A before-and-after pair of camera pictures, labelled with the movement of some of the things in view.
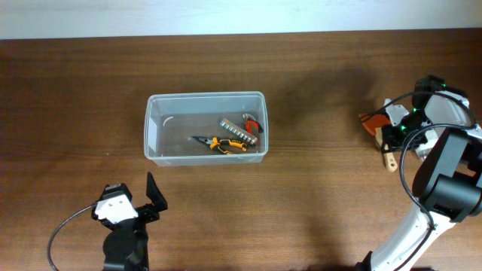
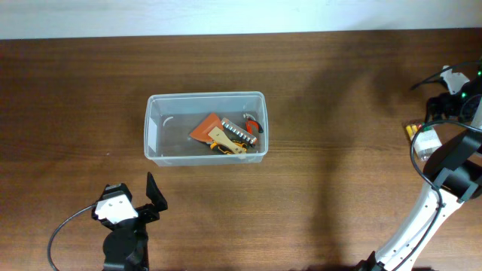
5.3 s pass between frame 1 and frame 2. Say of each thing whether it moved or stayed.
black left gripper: stayed
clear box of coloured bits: stayed
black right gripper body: moved
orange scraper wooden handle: moved
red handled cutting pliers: stayed
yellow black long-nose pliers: stayed
